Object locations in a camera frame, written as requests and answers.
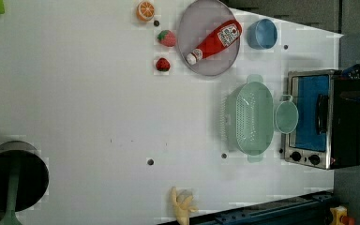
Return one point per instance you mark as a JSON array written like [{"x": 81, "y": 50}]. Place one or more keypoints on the green plastic strainer basket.
[{"x": 248, "y": 118}]

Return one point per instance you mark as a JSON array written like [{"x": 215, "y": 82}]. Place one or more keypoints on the red strawberry toy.
[{"x": 163, "y": 65}]

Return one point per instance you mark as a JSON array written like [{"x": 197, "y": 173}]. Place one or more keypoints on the pink strawberry toy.
[{"x": 166, "y": 38}]

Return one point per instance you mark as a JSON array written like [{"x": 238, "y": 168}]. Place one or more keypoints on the grey round plate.
[{"x": 199, "y": 20}]

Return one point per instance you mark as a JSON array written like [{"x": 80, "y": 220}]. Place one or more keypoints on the red ketchup bottle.
[{"x": 217, "y": 41}]

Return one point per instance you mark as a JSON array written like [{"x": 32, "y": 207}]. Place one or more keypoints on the yellow banana toy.
[{"x": 182, "y": 206}]

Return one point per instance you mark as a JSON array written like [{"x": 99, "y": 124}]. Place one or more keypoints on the green plastic cup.
[{"x": 286, "y": 115}]

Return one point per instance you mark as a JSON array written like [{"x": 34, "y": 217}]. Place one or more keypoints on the orange slice toy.
[{"x": 145, "y": 11}]

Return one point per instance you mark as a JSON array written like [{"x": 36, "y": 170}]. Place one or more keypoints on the silver black toaster oven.
[{"x": 328, "y": 132}]

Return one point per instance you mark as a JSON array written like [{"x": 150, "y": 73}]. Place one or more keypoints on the yellow orange clamp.
[{"x": 341, "y": 217}]

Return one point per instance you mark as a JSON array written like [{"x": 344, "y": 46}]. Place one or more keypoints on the green spatula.
[{"x": 10, "y": 217}]

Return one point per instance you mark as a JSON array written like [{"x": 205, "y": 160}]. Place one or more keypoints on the blue metal frame rail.
[{"x": 309, "y": 209}]

